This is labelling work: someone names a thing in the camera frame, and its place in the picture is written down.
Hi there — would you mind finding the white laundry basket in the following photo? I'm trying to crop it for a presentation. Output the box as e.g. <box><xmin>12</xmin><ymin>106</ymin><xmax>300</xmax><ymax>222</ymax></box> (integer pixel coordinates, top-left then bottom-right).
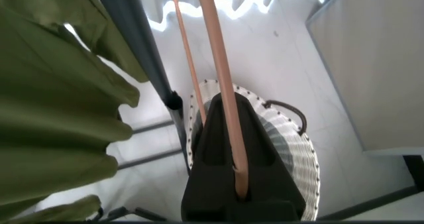
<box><xmin>185</xmin><ymin>79</ymin><xmax>321</xmax><ymax>221</ymax></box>

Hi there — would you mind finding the pink clothes hanger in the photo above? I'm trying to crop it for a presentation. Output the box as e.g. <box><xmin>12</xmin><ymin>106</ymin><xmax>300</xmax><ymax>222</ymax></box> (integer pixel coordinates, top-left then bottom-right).
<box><xmin>169</xmin><ymin>0</ymin><xmax>250</xmax><ymax>200</ymax></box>

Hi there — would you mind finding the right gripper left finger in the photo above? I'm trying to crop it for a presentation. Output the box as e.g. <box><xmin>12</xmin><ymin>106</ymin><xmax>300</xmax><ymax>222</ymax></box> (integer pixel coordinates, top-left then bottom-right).
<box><xmin>181</xmin><ymin>92</ymin><xmax>239</xmax><ymax>222</ymax></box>

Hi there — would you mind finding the green long-sleeved shirt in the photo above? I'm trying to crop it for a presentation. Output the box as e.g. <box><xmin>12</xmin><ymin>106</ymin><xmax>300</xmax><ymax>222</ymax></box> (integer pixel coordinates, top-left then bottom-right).
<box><xmin>0</xmin><ymin>0</ymin><xmax>149</xmax><ymax>224</ymax></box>

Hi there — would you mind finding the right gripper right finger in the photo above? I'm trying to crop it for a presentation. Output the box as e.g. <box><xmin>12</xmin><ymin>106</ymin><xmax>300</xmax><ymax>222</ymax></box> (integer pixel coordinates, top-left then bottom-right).
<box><xmin>235</xmin><ymin>92</ymin><xmax>307</xmax><ymax>222</ymax></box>

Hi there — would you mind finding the black clothes rack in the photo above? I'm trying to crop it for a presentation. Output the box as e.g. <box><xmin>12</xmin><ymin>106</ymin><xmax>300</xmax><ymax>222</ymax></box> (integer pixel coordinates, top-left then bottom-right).
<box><xmin>85</xmin><ymin>0</ymin><xmax>192</xmax><ymax>222</ymax></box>

